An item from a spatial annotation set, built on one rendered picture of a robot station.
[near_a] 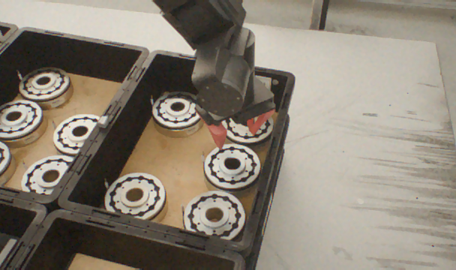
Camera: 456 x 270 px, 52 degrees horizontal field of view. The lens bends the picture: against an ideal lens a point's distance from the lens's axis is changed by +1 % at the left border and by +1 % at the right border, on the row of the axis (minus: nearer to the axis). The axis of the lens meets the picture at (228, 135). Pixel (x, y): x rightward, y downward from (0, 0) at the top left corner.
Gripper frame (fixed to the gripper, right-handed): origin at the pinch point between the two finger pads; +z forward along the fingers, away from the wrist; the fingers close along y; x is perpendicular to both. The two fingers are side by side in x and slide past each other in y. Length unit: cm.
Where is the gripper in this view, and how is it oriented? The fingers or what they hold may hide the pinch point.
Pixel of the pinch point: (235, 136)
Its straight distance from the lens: 76.3
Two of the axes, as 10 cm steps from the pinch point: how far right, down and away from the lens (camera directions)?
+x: -5.0, -6.3, 6.0
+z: 0.2, 6.8, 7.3
